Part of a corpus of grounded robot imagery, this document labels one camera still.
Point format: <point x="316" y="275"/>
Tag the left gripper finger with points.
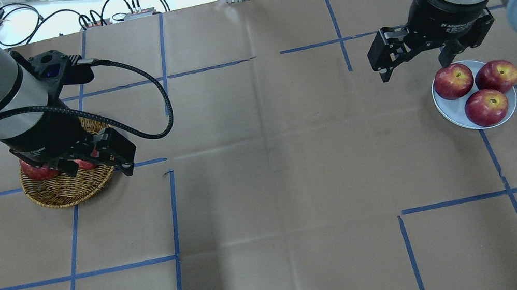
<point x="111" y="148"/>

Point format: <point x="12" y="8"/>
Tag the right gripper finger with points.
<point x="389" y="50"/>
<point x="448" y="53"/>

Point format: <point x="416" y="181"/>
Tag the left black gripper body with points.
<point x="40" y="133"/>

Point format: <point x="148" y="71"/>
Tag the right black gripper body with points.
<point x="447" y="18"/>

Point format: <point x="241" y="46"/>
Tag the red yellow apple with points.
<point x="85" y="165"/>

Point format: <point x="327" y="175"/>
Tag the red apple plate left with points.
<point x="453" y="82"/>

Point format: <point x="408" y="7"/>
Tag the red apple plate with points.
<point x="486" y="107"/>
<point x="500" y="75"/>
<point x="453" y="82"/>

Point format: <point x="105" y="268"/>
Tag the red apple in basket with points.
<point x="38" y="173"/>

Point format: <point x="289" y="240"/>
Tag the light blue plate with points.
<point x="453" y="110"/>

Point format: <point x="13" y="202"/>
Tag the red apple plate right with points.
<point x="500" y="75"/>

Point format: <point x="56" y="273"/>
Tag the woven wicker basket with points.
<point x="63" y="190"/>

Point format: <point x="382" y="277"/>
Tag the red apple plate front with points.
<point x="486" y="107"/>

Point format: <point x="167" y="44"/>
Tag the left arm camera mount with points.
<point x="56" y="70"/>

